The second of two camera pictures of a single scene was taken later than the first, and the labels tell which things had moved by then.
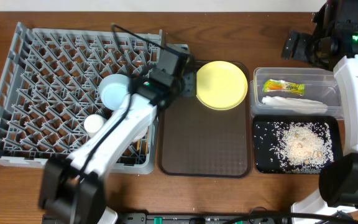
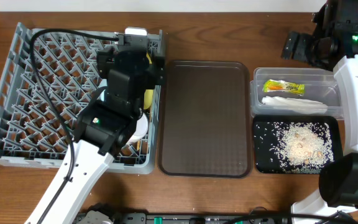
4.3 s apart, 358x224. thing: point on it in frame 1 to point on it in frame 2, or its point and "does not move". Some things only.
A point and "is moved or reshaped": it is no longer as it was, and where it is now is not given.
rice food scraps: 302,148 does not move
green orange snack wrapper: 280,85 does not move
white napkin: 294,105 does not move
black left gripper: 188,82 to 159,62
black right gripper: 293,37 does not move
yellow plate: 220,85 is moved or reshaped
